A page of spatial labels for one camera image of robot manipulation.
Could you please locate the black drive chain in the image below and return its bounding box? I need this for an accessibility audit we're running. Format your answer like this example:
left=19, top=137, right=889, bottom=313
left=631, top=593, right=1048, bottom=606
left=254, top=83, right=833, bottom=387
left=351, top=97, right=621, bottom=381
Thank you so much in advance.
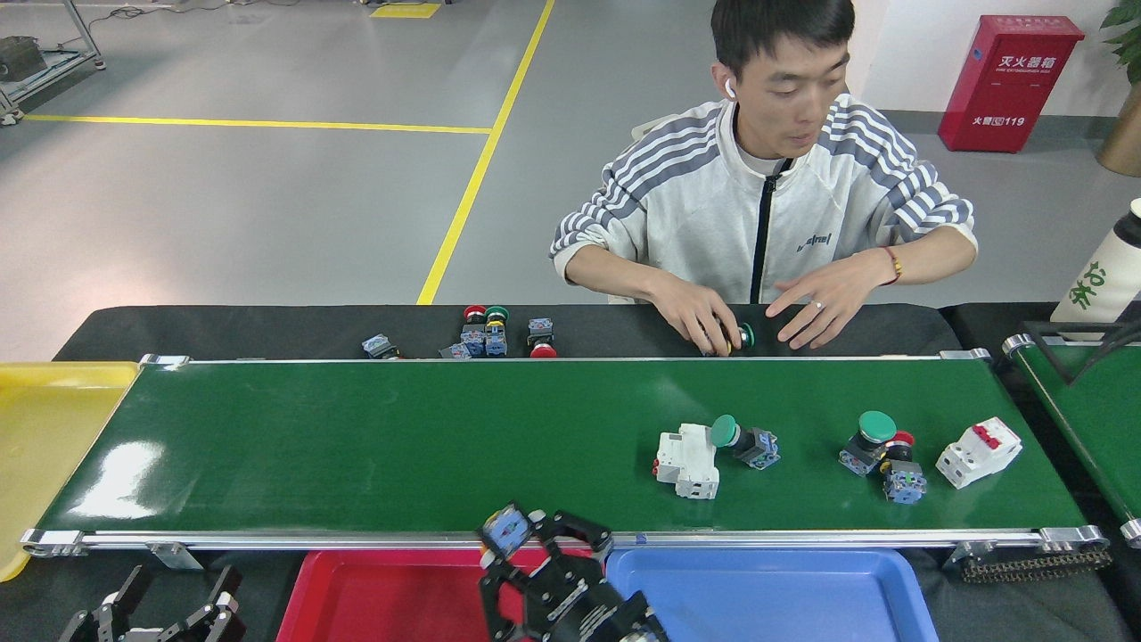
left=945, top=539, right=1115, bottom=585

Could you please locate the black table cover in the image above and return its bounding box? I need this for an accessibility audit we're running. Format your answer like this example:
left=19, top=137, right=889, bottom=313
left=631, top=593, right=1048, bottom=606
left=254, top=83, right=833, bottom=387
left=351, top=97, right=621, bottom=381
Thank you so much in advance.
left=53, top=301, right=1141, bottom=362

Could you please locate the blue block push button switch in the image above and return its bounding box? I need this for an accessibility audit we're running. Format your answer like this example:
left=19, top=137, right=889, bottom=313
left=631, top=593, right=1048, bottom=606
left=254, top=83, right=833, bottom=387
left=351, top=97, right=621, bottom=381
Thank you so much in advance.
left=479, top=503, right=536, bottom=561

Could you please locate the gold plant pot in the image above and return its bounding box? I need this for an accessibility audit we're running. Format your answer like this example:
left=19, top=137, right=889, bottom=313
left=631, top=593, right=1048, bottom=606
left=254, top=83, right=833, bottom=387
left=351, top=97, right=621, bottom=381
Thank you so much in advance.
left=1096, top=85, right=1141, bottom=177

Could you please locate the person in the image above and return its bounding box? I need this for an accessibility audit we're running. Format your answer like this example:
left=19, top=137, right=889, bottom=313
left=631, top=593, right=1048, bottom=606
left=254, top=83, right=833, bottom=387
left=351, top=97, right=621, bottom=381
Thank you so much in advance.
left=548, top=0, right=979, bottom=306

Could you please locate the red plastic tray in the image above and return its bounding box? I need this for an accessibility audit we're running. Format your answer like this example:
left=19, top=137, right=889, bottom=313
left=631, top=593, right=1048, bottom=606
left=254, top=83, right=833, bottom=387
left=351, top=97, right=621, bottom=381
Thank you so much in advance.
left=276, top=548, right=607, bottom=642

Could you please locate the blue plastic tray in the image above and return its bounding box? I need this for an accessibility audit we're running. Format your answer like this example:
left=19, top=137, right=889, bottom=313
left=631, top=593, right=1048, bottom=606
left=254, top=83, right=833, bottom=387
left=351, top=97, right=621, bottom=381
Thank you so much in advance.
left=604, top=547, right=939, bottom=642

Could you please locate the green potted plant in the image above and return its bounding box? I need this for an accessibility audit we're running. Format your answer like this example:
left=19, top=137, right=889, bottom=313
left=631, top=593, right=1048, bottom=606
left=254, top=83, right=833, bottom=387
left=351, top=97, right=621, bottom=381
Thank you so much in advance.
left=1101, top=0, right=1141, bottom=86

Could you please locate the black metal bracket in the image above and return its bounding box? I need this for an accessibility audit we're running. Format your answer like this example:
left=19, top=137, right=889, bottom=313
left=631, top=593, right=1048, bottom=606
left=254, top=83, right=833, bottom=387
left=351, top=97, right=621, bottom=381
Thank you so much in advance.
left=1025, top=321, right=1141, bottom=386

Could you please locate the white bottle black lid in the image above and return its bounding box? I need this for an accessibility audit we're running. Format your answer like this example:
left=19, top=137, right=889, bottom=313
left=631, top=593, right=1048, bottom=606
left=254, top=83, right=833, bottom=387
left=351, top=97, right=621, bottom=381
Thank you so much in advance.
left=1050, top=198, right=1141, bottom=326

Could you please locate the black floor cable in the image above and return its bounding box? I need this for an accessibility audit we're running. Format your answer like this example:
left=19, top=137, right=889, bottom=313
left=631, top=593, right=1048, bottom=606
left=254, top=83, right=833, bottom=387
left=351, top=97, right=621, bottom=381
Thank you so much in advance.
left=62, top=0, right=268, bottom=28

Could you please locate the green conveyor belt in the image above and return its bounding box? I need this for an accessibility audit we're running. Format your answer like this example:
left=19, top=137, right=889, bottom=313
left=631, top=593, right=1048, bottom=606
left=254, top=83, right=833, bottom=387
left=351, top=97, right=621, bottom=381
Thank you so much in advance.
left=1003, top=332, right=1141, bottom=549
left=20, top=348, right=1111, bottom=558

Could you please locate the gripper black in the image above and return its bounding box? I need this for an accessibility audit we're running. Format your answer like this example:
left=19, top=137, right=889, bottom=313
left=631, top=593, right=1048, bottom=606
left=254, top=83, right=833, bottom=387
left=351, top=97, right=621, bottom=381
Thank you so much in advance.
left=480, top=510, right=669, bottom=642

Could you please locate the silver metal rack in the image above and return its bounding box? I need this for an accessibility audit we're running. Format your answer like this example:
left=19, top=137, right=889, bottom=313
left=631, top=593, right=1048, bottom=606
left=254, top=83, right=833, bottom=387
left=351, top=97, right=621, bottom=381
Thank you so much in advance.
left=0, top=0, right=106, bottom=126

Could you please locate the person's left hand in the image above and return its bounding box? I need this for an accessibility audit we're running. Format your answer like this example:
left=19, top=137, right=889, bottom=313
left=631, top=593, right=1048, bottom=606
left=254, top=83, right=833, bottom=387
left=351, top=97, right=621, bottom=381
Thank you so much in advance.
left=765, top=252, right=892, bottom=350

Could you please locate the red fire extinguisher cabinet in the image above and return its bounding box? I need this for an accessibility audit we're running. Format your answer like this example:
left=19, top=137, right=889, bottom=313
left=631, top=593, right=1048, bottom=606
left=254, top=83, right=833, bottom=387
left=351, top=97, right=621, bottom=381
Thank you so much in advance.
left=938, top=13, right=1087, bottom=154

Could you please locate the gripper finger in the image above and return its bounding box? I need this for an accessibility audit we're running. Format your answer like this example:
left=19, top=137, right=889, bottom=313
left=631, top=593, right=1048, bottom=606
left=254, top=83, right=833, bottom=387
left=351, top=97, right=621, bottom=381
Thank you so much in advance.
left=169, top=564, right=246, bottom=642
left=58, top=564, right=154, bottom=642

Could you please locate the yellow plastic tray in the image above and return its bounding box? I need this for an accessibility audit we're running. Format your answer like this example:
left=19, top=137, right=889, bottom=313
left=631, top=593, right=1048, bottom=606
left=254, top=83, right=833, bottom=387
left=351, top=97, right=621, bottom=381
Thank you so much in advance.
left=0, top=361, right=142, bottom=582

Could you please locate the green mushroom button switch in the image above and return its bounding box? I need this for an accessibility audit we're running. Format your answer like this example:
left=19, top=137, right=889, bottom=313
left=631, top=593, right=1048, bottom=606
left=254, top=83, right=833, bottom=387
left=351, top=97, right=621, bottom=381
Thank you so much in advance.
left=710, top=414, right=782, bottom=471
left=838, top=410, right=898, bottom=476
left=713, top=321, right=757, bottom=358

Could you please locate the person's right hand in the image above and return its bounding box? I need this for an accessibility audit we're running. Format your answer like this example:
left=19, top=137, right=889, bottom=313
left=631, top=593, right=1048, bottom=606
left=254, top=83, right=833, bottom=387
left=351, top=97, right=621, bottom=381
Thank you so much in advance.
left=649, top=267, right=745, bottom=358

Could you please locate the white circuit breaker red toggle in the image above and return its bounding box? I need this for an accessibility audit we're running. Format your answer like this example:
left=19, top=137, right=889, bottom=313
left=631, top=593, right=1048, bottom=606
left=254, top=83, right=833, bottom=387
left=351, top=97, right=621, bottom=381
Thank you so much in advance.
left=653, top=423, right=721, bottom=500
left=935, top=416, right=1024, bottom=490

